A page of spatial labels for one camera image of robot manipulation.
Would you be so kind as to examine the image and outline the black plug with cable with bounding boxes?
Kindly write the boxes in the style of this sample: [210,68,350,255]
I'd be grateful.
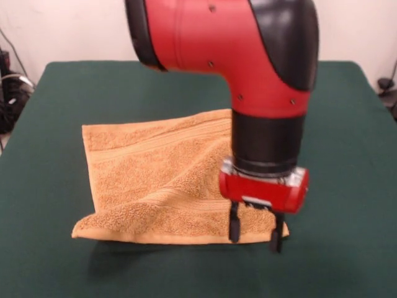
[377,77,397,122]

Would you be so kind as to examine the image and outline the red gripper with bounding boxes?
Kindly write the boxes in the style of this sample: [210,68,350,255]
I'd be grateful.
[218,167,310,254]

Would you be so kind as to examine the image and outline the black cable bundle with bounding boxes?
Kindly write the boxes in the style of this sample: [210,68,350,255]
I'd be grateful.
[0,71,35,135]

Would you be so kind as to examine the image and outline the black wall adapter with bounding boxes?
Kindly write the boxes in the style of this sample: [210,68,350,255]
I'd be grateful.
[0,48,12,68]

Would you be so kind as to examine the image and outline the dark green table cloth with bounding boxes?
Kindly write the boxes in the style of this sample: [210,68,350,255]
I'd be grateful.
[0,60,397,298]

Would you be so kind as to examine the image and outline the white cable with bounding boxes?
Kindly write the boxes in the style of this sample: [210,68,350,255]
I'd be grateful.
[0,73,35,91]

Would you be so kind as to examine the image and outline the orange terry towel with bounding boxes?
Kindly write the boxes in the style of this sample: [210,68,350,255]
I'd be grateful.
[71,108,291,246]

